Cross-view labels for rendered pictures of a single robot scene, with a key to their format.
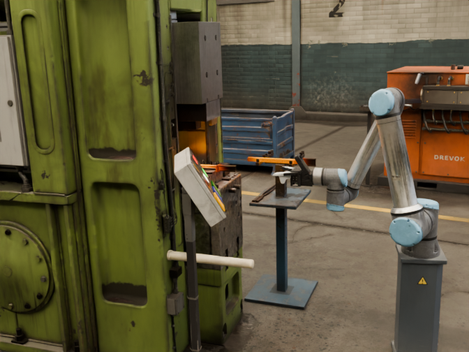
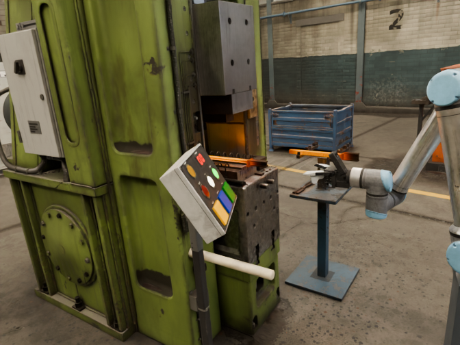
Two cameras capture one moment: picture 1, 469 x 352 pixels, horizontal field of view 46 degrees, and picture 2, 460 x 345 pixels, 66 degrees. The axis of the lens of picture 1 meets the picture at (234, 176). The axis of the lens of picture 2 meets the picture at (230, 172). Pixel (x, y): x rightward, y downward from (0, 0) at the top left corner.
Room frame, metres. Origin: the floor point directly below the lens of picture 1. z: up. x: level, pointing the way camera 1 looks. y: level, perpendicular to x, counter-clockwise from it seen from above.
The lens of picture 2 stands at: (1.16, -0.26, 1.52)
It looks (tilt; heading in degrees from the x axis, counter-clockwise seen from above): 17 degrees down; 15
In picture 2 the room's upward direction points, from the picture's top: 4 degrees counter-clockwise
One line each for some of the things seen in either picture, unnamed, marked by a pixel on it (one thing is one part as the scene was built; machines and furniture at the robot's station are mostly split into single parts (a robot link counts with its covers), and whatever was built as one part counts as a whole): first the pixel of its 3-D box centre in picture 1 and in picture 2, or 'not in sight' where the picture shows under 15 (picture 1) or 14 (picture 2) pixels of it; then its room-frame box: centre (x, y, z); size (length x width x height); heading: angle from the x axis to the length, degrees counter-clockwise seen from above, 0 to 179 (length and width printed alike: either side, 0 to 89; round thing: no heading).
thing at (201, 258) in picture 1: (211, 259); (230, 263); (2.56, 0.13, 0.62); 0.44 x 0.05 x 0.05; 70
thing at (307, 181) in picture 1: (301, 177); (337, 176); (2.78, -0.35, 0.97); 0.12 x 0.08 x 0.09; 71
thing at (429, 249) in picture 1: (421, 242); not in sight; (2.63, -0.93, 0.65); 0.19 x 0.19 x 0.10
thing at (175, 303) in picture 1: (174, 302); (198, 298); (2.62, 0.33, 0.36); 0.09 x 0.07 x 0.12; 160
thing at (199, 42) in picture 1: (178, 61); (209, 52); (3.03, 0.28, 1.56); 0.42 x 0.39 x 0.40; 70
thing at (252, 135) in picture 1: (243, 138); (310, 127); (7.16, -0.13, 0.36); 1.20 x 0.80 x 0.72; 66
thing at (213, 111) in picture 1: (177, 109); (209, 101); (2.99, 0.30, 1.32); 0.42 x 0.20 x 0.10; 70
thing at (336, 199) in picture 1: (336, 198); (377, 203); (2.73, -0.52, 0.86); 0.12 x 0.09 x 0.12; 143
